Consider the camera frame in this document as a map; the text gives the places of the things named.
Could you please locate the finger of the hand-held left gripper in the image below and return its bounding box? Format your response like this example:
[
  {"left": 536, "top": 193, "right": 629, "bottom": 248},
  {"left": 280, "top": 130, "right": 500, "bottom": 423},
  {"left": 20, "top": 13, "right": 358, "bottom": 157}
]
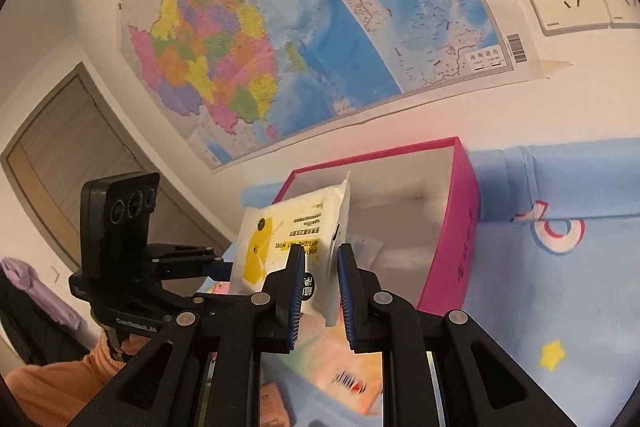
[
  {"left": 146, "top": 244, "right": 234, "bottom": 282},
  {"left": 150, "top": 284, "right": 253, "bottom": 315}
]

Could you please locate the dark cloth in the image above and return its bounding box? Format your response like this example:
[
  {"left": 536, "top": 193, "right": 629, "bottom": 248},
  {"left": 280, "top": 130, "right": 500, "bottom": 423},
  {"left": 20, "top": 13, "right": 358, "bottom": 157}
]
[{"left": 0, "top": 277, "right": 93, "bottom": 368}]

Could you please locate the pink cardboard box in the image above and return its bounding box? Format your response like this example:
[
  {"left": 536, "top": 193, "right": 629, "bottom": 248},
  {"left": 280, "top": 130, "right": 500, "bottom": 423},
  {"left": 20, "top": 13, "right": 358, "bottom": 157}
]
[{"left": 272, "top": 137, "right": 481, "bottom": 318}]

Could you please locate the purple cloth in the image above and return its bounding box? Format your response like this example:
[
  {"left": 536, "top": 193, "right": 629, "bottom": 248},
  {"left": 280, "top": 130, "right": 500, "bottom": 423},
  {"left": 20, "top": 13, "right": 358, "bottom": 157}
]
[{"left": 0, "top": 257, "right": 83, "bottom": 333}]

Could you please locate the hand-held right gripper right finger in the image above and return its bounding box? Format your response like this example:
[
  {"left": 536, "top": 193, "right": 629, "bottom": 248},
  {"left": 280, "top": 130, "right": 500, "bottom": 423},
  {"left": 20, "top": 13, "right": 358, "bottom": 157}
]
[{"left": 336, "top": 243, "right": 568, "bottom": 427}]

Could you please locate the peach pink soft packet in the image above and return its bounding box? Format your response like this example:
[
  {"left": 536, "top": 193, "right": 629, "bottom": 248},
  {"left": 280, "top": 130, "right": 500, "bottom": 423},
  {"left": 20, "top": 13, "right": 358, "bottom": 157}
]
[{"left": 260, "top": 382, "right": 292, "bottom": 427}]

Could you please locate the pastel striped tissue pack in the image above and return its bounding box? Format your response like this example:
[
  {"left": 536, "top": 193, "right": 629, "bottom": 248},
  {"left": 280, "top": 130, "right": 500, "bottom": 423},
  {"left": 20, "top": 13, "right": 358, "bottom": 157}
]
[{"left": 295, "top": 307, "right": 386, "bottom": 418}]

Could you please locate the white yellow wet wipes pack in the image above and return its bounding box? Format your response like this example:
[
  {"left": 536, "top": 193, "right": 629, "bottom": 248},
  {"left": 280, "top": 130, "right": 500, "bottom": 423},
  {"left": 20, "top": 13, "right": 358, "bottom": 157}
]
[{"left": 229, "top": 172, "right": 353, "bottom": 328}]

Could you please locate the colourful wall map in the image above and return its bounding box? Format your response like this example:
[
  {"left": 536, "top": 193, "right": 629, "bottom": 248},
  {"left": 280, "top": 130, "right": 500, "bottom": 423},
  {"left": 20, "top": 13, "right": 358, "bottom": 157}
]
[{"left": 116, "top": 0, "right": 573, "bottom": 172}]

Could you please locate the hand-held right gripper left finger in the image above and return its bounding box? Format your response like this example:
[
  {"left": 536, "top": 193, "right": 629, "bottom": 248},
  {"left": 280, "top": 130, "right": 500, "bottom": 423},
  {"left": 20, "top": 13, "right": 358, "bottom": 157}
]
[{"left": 67, "top": 244, "right": 307, "bottom": 427}]

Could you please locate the wooden door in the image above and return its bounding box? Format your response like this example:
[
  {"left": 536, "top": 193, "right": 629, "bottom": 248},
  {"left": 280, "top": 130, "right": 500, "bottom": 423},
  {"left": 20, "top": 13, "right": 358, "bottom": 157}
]
[{"left": 0, "top": 62, "right": 236, "bottom": 270}]

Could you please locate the blue cartoon printed bedsheet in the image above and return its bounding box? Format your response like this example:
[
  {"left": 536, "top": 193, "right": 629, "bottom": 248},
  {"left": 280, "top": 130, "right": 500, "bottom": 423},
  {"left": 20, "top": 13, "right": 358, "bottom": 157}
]
[{"left": 192, "top": 142, "right": 640, "bottom": 427}]

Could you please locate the person's left forearm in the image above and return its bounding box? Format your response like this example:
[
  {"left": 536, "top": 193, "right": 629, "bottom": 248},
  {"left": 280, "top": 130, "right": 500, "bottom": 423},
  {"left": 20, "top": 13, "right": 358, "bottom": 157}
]
[{"left": 2, "top": 334, "right": 148, "bottom": 427}]

